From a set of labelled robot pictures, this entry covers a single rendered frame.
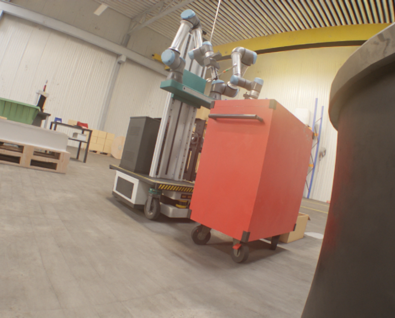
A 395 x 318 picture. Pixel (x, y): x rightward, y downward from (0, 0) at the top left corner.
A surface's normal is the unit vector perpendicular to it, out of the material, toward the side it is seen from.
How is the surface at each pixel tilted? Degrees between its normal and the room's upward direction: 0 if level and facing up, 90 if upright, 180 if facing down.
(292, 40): 90
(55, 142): 90
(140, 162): 90
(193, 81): 90
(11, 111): 106
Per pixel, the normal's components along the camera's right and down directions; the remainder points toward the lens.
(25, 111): 0.50, 0.37
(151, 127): 0.67, 0.13
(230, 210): -0.69, -0.16
